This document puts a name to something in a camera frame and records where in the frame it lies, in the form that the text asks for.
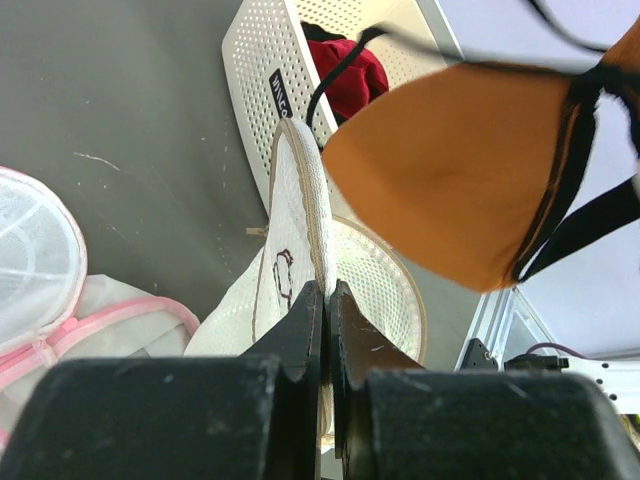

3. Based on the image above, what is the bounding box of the red bra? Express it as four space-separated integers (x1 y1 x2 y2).
301 22 389 127

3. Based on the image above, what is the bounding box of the orange and black bra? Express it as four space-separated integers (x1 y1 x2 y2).
322 26 639 292

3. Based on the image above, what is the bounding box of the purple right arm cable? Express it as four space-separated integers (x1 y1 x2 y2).
527 342 586 360

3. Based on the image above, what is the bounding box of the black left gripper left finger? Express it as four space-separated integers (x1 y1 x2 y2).
1 281 323 479

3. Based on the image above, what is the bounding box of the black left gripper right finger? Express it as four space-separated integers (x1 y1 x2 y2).
327 282 639 479

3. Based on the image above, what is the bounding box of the white mesh laundry bag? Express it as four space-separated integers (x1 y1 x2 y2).
185 119 427 362

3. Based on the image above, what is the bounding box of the pink-trimmed mesh laundry bag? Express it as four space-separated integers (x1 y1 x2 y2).
1 168 200 445

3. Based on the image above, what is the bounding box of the white plastic laundry basket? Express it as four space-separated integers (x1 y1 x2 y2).
221 0 460 201

